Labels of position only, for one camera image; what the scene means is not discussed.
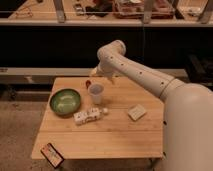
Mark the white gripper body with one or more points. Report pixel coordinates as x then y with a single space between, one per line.
94 72

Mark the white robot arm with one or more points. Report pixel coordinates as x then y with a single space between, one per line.
188 109

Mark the white ceramic cup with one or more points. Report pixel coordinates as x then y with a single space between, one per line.
95 91

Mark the green ceramic bowl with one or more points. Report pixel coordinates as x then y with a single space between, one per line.
65 102

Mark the wooden table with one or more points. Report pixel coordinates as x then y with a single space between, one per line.
116 135

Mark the white sponge block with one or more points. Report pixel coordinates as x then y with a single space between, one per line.
136 112

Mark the red and black box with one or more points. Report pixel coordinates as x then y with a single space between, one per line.
52 155

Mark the wooden shelf with clutter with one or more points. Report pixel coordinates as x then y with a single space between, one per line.
187 13

